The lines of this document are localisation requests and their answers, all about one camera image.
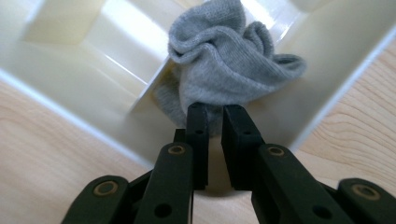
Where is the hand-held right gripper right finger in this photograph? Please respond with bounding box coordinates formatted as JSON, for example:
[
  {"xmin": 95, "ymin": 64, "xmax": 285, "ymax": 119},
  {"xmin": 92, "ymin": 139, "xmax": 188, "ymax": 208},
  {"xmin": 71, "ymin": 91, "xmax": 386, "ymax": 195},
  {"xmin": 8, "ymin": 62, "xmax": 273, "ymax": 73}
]
[{"xmin": 221, "ymin": 105, "xmax": 356, "ymax": 224}]

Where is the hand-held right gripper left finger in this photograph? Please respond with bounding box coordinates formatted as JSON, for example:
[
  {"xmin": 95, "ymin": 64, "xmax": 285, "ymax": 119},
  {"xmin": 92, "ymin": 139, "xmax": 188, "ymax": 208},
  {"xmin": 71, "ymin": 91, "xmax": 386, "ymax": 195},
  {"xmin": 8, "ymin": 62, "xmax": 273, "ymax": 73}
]
[{"xmin": 134, "ymin": 102, "xmax": 209, "ymax": 224}]

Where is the grey sock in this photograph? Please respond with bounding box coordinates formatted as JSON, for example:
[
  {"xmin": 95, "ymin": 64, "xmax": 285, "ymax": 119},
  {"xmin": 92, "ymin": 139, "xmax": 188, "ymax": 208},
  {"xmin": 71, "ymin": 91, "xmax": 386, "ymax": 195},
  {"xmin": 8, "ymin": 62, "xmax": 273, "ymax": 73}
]
[{"xmin": 153, "ymin": 0, "xmax": 307, "ymax": 138}]

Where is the white compartment storage box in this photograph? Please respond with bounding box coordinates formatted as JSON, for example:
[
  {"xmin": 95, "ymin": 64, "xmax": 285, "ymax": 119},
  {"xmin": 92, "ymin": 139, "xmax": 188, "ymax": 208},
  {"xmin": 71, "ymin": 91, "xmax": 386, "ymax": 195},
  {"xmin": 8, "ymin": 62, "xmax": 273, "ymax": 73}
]
[{"xmin": 0, "ymin": 0, "xmax": 396, "ymax": 172}]

